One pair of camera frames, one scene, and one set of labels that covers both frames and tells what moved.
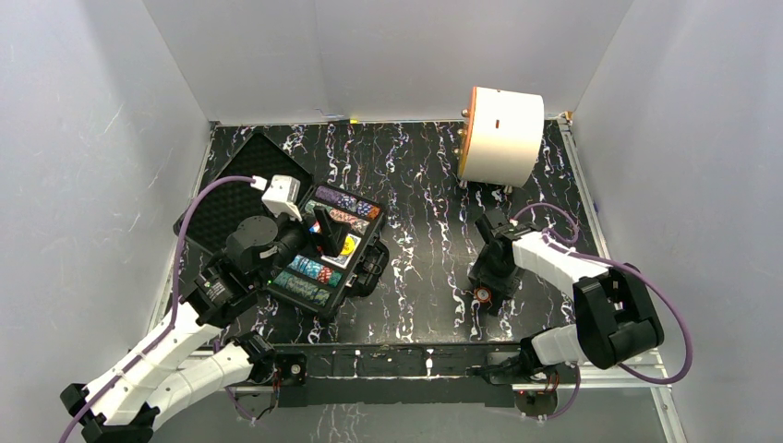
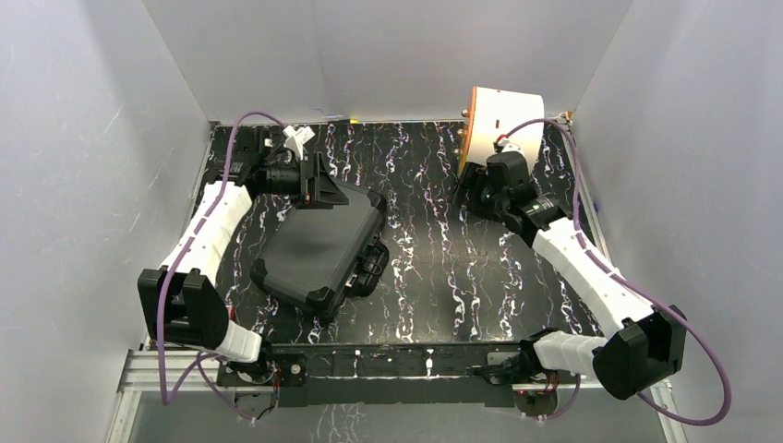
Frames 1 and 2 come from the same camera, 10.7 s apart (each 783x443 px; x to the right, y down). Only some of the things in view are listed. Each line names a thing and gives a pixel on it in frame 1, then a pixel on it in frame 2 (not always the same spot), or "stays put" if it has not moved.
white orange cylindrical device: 503,137 stays put
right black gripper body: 501,277 → 494,201
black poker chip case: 343,257 stays put
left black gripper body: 307,225 → 312,181
